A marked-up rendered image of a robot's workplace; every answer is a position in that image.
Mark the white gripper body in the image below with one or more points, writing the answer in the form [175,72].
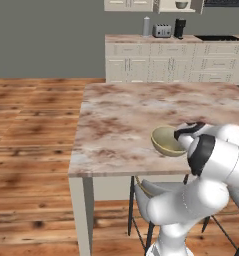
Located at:
[186,140]

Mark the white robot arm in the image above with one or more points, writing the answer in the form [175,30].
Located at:
[204,200]

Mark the yellow-green bowl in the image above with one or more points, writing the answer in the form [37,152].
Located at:
[164,141]

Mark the white dining counter base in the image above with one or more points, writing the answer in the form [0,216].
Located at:
[81,213]

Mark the open cream cabinet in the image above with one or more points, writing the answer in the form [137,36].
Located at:
[167,8]

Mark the green bowl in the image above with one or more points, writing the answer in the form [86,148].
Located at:
[181,4]

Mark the cream lower cupboard run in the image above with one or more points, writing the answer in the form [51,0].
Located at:
[164,61]

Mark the black hob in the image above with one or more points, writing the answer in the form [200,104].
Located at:
[219,38]

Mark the black coffee machine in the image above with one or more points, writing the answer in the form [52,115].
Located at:
[179,28]

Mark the silver toaster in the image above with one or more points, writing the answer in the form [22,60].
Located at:
[162,30]

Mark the grey cylindrical canister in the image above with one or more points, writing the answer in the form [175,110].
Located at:
[146,26]

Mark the dark range hood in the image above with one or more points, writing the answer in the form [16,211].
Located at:
[224,2]

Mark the cream upper cupboards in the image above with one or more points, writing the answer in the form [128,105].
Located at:
[127,4]

